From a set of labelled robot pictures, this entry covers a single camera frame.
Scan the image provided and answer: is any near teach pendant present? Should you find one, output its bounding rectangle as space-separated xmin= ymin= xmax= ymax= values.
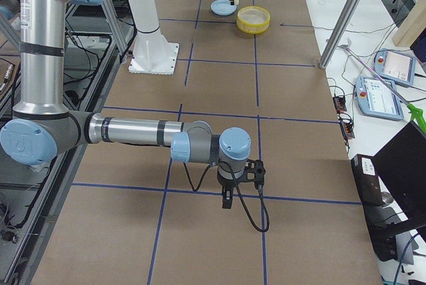
xmin=355 ymin=76 xmax=404 ymax=121

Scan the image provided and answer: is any black computer box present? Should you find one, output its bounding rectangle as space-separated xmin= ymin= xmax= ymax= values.
xmin=351 ymin=154 xmax=394 ymax=206

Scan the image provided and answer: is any black camera cable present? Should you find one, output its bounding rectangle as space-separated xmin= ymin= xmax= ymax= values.
xmin=182 ymin=160 xmax=270 ymax=232

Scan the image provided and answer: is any green-handled reacher grabber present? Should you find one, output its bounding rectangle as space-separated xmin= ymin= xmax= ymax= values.
xmin=337 ymin=45 xmax=426 ymax=133

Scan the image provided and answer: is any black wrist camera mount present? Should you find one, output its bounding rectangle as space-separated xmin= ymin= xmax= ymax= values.
xmin=237 ymin=159 xmax=266 ymax=195

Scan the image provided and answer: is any far teach pendant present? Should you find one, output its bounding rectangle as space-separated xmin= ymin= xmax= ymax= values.
xmin=374 ymin=49 xmax=415 ymax=87

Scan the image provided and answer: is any black monitor panel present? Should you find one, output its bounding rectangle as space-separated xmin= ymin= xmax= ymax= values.
xmin=372 ymin=121 xmax=425 ymax=216

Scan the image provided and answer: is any teach pendant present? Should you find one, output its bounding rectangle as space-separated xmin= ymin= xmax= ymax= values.
xmin=374 ymin=49 xmax=415 ymax=87
xmin=355 ymin=76 xmax=404 ymax=121

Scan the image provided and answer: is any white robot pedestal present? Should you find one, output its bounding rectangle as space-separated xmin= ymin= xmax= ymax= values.
xmin=128 ymin=0 xmax=179 ymax=75

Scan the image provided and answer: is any far orange-black adapter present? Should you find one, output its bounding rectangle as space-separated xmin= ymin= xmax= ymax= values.
xmin=333 ymin=86 xmax=347 ymax=113

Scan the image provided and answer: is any near orange-black adapter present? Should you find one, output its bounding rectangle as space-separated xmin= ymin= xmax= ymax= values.
xmin=337 ymin=113 xmax=355 ymax=141

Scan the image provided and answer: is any light blue plate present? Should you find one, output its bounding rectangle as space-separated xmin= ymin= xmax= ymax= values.
xmin=210 ymin=0 xmax=237 ymax=17

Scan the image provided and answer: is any yellow plastic steamer basket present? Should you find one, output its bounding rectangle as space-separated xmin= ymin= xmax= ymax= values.
xmin=236 ymin=6 xmax=271 ymax=35

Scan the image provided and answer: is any aluminium frame post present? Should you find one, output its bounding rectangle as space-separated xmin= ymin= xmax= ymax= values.
xmin=319 ymin=0 xmax=360 ymax=69

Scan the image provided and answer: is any orange-black adapter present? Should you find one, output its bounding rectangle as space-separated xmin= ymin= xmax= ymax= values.
xmin=333 ymin=86 xmax=347 ymax=113
xmin=337 ymin=113 xmax=355 ymax=141

